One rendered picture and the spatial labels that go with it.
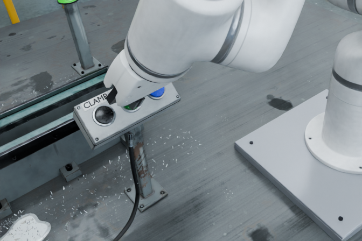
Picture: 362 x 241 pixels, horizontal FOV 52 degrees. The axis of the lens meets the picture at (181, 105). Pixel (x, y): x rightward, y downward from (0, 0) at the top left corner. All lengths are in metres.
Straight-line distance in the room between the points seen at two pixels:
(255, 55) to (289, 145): 0.52
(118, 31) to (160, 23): 1.09
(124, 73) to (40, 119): 0.51
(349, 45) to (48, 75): 0.89
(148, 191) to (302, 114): 0.42
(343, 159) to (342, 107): 0.13
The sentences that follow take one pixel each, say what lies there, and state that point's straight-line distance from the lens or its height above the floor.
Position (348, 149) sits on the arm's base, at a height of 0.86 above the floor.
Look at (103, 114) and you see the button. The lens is 0.60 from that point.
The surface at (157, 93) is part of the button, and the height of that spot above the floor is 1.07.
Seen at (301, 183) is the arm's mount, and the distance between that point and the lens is 0.81.
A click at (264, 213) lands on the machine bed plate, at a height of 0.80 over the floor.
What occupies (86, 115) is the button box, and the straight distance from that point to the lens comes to 0.61.
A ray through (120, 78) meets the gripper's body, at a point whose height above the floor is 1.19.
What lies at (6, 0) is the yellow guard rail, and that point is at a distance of 3.08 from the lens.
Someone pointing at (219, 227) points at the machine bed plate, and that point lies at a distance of 0.77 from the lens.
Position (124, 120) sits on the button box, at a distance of 0.61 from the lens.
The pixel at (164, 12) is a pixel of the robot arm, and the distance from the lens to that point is 0.33.
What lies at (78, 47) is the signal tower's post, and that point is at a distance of 1.19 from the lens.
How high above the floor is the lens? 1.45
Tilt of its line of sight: 39 degrees down
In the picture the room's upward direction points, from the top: 6 degrees counter-clockwise
